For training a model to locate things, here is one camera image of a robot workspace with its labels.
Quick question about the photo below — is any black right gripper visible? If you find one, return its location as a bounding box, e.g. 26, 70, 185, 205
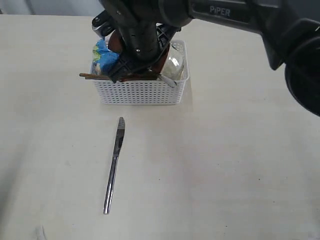
91, 9, 181, 83

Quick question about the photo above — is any reddish brown wooden spoon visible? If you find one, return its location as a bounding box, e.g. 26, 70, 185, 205
117, 71, 158, 83

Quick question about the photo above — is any silver fork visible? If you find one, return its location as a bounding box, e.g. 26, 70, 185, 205
157, 74, 177, 88

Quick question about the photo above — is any silver table knife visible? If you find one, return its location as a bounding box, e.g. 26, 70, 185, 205
103, 117, 126, 215

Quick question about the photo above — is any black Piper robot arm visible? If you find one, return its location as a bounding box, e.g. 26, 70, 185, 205
92, 0, 320, 115

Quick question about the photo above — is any brown round wooden plate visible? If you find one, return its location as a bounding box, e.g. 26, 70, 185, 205
108, 30, 170, 74

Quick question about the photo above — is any clear glass bowl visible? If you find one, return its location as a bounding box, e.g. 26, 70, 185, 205
160, 43, 184, 81

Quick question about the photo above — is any blue snack packet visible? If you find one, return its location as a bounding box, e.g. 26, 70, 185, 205
91, 38, 120, 76

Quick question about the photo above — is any white perforated plastic basket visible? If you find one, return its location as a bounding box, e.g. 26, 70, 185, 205
92, 39, 190, 106

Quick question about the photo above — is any wooden chopstick lower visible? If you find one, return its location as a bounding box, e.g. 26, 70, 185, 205
84, 75, 111, 81

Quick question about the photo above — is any wooden chopstick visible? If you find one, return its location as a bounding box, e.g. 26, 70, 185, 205
79, 72, 109, 78
84, 75, 111, 81

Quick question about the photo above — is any wooden chopstick upper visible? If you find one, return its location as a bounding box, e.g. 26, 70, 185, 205
79, 72, 109, 78

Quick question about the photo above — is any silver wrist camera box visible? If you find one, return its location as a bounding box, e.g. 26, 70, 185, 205
92, 22, 115, 38

